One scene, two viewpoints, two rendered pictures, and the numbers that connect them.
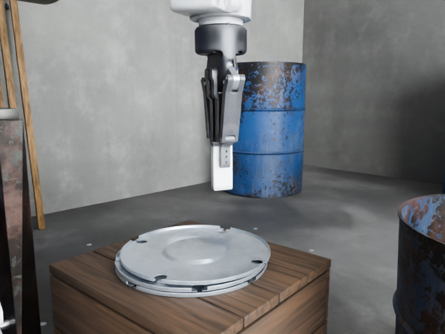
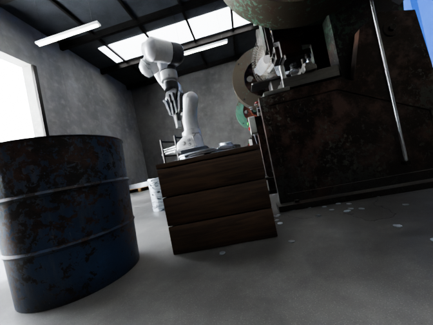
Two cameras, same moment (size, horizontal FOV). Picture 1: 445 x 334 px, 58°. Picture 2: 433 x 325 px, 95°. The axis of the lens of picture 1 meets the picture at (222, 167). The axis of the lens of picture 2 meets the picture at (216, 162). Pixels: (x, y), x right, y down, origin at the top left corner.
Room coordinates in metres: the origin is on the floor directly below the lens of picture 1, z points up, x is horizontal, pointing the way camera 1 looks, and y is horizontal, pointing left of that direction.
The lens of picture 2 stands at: (1.50, -0.49, 0.30)
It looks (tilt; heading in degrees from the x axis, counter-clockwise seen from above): 1 degrees up; 142
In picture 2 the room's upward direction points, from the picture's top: 11 degrees counter-clockwise
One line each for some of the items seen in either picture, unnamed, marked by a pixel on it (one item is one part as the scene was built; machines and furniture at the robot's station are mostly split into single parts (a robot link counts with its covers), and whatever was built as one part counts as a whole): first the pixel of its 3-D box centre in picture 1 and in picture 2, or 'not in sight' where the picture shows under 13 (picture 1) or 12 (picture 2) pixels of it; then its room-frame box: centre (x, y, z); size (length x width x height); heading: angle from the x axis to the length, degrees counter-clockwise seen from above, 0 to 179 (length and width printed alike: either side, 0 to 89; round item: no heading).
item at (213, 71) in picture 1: (224, 107); (173, 105); (0.59, 0.00, 0.65); 0.04 x 0.01 x 0.11; 109
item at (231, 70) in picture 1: (229, 71); not in sight; (0.57, -0.01, 0.70); 0.05 x 0.02 x 0.05; 19
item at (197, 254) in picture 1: (195, 250); (209, 151); (0.75, 0.05, 0.37); 0.29 x 0.29 x 0.01
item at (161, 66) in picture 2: not in sight; (169, 55); (0.65, 0.01, 0.88); 0.18 x 0.10 x 0.13; 177
